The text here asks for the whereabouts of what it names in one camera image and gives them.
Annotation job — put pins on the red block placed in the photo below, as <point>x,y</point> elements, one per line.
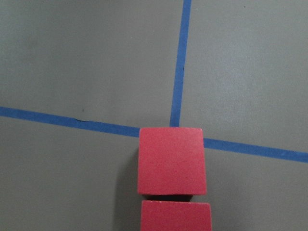
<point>175,216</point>
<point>171,161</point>

